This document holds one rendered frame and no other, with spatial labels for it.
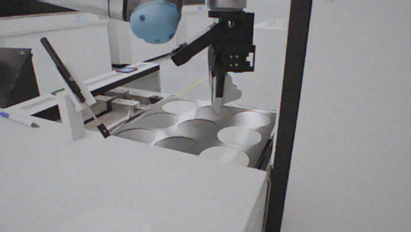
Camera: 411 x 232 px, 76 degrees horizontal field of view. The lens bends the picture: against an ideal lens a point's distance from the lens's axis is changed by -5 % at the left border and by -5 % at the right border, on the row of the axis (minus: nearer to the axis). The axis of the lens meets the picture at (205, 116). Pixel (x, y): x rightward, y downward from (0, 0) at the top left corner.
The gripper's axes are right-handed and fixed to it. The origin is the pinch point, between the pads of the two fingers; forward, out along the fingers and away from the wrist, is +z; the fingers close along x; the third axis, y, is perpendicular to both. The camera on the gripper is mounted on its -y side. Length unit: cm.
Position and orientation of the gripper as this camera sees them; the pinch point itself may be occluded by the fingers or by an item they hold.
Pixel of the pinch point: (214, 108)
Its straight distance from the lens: 59.8
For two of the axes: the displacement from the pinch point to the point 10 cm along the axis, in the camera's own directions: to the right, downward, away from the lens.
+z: 0.0, 9.2, 3.9
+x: -1.8, -3.9, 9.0
